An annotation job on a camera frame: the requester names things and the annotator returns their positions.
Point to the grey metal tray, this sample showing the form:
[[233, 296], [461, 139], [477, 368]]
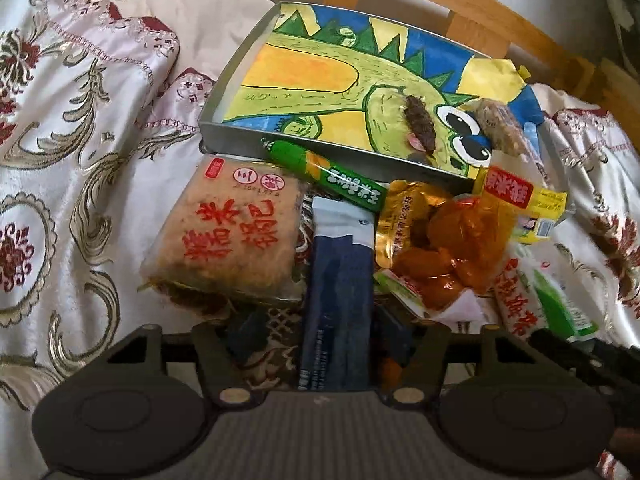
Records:
[[240, 137]]

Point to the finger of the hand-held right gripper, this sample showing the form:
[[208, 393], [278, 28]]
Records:
[[575, 360]]

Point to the gold packet of orange snacks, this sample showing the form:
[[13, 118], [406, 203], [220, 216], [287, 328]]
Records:
[[420, 260]]

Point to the dinosaur drawing paper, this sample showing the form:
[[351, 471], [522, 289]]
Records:
[[325, 75]]

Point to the green sausage stick packet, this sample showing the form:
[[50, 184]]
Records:
[[330, 172]]

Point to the blue white packet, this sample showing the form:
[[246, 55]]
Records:
[[337, 290]]

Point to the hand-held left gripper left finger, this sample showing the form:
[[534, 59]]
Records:
[[246, 334]]

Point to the cream pillow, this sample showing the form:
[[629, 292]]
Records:
[[210, 35]]

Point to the clear grain bar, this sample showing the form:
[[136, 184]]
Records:
[[497, 125]]

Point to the orange packet with red label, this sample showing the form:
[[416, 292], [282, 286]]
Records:
[[492, 220]]

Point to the white green packet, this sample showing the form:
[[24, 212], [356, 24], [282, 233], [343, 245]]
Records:
[[560, 295]]

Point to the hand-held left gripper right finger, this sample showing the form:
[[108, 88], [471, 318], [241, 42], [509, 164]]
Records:
[[395, 332]]

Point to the dark brown snack piece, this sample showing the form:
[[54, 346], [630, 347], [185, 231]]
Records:
[[421, 122]]

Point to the brown rice cracker packet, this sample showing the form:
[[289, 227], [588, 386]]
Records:
[[235, 230]]

